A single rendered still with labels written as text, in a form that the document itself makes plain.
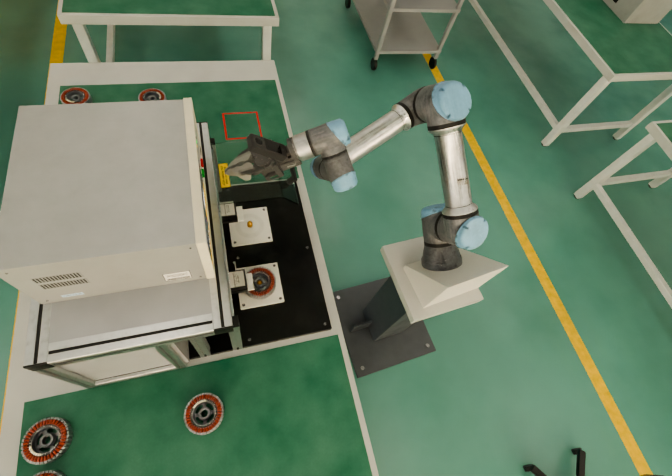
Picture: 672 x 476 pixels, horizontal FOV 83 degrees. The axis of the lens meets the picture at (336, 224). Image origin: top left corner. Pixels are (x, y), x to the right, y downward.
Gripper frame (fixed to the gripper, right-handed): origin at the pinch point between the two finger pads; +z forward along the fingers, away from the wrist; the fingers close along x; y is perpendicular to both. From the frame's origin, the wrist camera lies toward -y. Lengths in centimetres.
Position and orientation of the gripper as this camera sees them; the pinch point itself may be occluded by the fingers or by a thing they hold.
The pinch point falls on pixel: (227, 169)
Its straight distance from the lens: 113.0
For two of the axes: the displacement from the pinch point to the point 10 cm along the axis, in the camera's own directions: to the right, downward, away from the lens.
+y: 2.5, 3.9, 8.9
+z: -9.4, 3.2, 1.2
